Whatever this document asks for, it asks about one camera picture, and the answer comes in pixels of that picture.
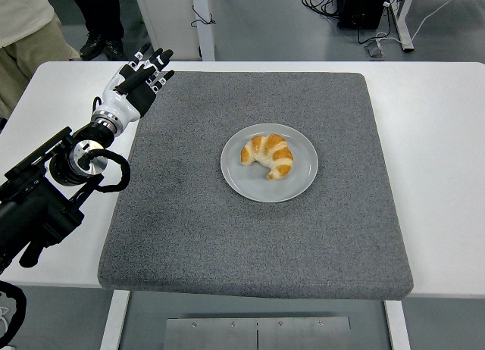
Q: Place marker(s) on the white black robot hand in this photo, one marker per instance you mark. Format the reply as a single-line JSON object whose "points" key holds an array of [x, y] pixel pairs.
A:
{"points": [[121, 100]]}

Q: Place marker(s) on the golden croissant bread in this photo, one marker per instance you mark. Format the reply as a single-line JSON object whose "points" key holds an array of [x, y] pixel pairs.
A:
{"points": [[273, 153]]}

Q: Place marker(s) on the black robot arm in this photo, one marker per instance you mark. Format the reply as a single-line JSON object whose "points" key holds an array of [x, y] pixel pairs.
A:
{"points": [[34, 210]]}

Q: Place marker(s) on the round grey plate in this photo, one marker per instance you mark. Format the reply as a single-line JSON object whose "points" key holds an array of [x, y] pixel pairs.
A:
{"points": [[299, 183]]}

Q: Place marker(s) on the grey metal plate with screws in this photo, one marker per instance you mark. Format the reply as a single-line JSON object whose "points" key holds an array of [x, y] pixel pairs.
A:
{"points": [[227, 335]]}

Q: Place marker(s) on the white cabinet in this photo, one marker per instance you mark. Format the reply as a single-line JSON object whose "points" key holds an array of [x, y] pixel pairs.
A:
{"points": [[166, 20]]}

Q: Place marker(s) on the person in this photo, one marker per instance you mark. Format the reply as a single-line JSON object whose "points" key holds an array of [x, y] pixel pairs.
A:
{"points": [[22, 24], [102, 9]]}

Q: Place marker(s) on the grey felt mat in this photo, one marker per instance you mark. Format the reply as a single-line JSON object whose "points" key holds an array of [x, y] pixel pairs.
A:
{"points": [[246, 244]]}

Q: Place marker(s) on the white table leg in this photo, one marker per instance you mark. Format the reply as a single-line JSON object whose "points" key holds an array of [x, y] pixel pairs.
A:
{"points": [[398, 327], [113, 323]]}

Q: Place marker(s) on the black computer case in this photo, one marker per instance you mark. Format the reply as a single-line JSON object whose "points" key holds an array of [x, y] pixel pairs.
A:
{"points": [[363, 9]]}

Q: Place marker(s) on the white desk leg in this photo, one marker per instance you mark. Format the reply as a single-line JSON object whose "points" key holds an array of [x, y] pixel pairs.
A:
{"points": [[401, 24]]}

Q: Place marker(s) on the white furniture post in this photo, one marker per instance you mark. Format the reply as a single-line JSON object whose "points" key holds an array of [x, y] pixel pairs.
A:
{"points": [[206, 43]]}

